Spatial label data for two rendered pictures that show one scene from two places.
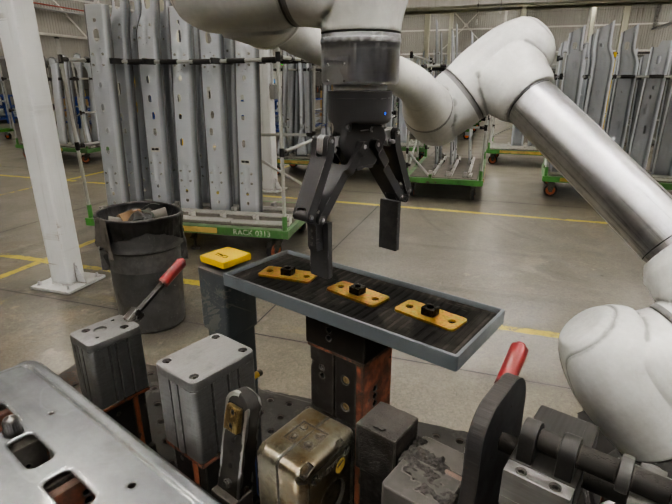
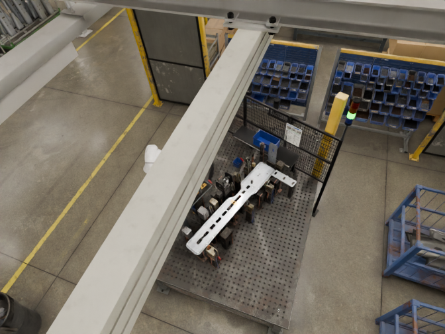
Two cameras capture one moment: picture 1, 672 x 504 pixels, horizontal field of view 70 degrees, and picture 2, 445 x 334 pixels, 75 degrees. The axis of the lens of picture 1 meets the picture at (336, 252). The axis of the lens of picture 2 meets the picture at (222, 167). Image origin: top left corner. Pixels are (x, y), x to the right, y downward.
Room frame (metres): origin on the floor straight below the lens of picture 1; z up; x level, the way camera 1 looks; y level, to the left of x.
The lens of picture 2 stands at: (0.10, 1.68, 3.85)
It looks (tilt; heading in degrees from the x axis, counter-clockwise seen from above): 52 degrees down; 276
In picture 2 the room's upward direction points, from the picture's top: 6 degrees counter-clockwise
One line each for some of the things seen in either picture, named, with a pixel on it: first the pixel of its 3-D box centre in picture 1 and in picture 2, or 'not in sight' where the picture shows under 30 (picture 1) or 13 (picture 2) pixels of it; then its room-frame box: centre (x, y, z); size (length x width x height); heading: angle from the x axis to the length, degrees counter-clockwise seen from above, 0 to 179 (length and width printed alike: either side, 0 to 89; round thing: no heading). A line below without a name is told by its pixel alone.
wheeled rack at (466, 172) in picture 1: (452, 123); not in sight; (6.92, -1.62, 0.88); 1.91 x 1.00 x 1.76; 162
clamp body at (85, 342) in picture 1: (122, 421); (189, 237); (0.68, 0.37, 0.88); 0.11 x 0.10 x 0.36; 142
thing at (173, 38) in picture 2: not in sight; (175, 65); (1.19, -2.70, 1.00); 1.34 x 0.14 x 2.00; 161
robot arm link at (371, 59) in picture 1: (360, 63); not in sight; (0.59, -0.03, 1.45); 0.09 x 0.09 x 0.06
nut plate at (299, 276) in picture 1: (287, 271); not in sight; (0.66, 0.07, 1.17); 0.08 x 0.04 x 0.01; 69
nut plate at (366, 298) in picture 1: (357, 290); not in sight; (0.59, -0.03, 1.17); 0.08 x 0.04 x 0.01; 47
